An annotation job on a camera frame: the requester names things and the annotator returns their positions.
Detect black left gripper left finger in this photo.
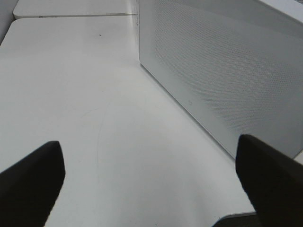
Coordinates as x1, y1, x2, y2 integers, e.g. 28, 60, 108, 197
0, 141, 66, 227

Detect white microwave door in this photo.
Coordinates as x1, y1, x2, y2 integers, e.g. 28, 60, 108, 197
138, 0, 303, 158

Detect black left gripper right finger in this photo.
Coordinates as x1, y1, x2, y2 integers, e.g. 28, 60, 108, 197
235, 134, 303, 227

